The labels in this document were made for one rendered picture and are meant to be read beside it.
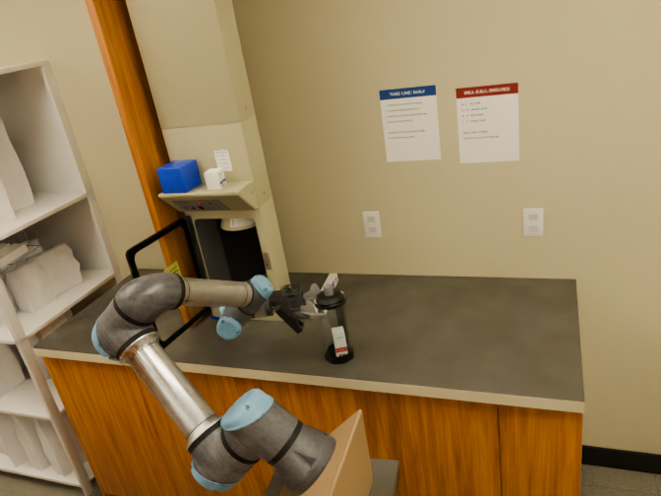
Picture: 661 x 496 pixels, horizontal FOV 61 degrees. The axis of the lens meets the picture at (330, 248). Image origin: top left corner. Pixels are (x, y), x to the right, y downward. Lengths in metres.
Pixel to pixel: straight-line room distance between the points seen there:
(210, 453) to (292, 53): 1.48
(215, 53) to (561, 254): 1.43
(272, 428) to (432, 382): 0.64
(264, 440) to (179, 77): 1.22
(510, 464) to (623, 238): 0.90
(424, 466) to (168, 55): 1.59
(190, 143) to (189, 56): 0.29
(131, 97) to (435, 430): 1.49
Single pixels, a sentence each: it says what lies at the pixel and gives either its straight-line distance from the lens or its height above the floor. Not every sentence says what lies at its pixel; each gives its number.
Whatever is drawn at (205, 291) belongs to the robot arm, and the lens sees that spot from 1.53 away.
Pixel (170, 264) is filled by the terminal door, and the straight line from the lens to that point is 2.09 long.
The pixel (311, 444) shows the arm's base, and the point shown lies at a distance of 1.31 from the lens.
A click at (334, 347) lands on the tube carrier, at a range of 1.85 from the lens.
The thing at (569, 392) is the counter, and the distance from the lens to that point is 1.74.
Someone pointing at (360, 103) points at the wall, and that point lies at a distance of 2.19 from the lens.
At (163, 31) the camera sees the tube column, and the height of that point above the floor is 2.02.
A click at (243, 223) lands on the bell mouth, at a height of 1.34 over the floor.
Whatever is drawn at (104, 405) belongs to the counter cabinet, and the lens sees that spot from 2.59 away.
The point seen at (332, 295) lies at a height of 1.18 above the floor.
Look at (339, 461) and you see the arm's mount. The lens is 1.25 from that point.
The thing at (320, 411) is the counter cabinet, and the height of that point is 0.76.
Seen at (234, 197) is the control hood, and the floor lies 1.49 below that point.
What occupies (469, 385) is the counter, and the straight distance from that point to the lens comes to 1.75.
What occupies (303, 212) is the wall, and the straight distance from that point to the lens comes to 2.42.
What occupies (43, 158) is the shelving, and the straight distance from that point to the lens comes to 3.15.
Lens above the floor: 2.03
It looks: 24 degrees down
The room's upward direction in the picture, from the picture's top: 10 degrees counter-clockwise
